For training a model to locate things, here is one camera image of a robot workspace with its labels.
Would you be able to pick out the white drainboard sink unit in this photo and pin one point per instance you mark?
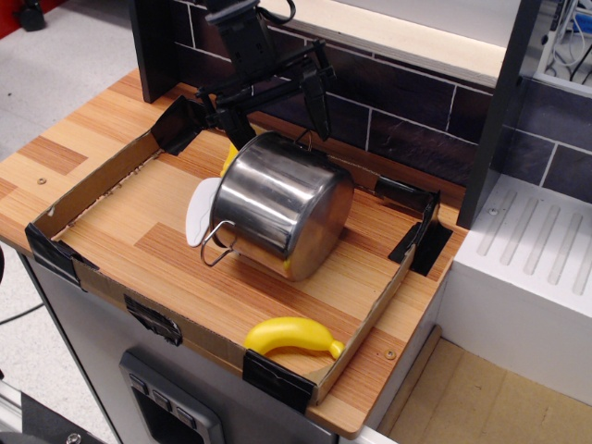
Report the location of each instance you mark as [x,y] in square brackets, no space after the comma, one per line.
[518,293]

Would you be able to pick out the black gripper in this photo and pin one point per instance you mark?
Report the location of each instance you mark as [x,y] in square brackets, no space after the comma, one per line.
[255,58]

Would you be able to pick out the stainless steel pot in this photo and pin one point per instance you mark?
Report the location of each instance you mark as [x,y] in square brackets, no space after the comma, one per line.
[280,205]

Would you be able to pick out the grey oven control panel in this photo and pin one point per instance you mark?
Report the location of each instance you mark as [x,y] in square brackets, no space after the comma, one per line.
[168,412]

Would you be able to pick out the dark right shelf post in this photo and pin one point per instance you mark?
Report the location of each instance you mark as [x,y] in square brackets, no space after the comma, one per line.
[491,150]

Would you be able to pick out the yellow toy banana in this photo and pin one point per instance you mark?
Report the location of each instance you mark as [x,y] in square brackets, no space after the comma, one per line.
[290,331]

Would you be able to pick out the dark shelf post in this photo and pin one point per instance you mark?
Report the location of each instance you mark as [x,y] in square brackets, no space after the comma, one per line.
[154,40]
[491,150]

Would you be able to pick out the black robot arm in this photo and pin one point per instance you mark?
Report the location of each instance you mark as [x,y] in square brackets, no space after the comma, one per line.
[254,7]

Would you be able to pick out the dark left shelf post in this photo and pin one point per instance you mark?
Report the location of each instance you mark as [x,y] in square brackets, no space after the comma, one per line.
[154,40]

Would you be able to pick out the cardboard fence with black tape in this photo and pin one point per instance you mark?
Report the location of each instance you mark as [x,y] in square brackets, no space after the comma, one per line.
[112,235]

